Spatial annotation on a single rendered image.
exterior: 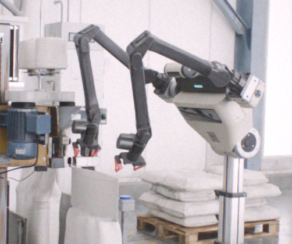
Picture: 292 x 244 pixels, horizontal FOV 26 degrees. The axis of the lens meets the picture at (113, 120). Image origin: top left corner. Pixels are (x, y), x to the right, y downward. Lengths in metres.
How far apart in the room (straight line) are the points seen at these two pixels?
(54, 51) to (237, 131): 0.96
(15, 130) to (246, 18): 6.49
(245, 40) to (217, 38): 0.39
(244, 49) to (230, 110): 6.33
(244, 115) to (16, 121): 1.08
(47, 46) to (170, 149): 5.64
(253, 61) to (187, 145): 1.46
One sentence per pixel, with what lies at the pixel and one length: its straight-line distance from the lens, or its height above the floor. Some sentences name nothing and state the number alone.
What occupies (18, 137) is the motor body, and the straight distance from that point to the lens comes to 3.11.
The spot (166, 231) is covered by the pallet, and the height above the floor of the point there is 0.07.
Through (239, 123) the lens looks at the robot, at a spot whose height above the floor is 1.30.
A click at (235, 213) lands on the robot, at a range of 3.21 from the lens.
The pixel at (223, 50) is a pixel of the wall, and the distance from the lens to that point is 9.12.
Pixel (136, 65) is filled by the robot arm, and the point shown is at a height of 1.54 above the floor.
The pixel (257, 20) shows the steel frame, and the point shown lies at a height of 2.42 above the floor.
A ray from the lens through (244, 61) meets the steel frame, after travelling 9.22.
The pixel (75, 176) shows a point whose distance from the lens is 3.36.
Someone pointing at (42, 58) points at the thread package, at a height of 1.58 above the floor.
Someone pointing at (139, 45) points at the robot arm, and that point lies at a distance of 2.56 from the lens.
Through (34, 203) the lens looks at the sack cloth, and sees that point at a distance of 3.71.
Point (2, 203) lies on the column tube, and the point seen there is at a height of 0.83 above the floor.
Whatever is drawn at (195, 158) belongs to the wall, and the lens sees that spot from 8.91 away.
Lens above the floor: 1.45
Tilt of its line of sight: 3 degrees down
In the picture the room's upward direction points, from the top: 2 degrees clockwise
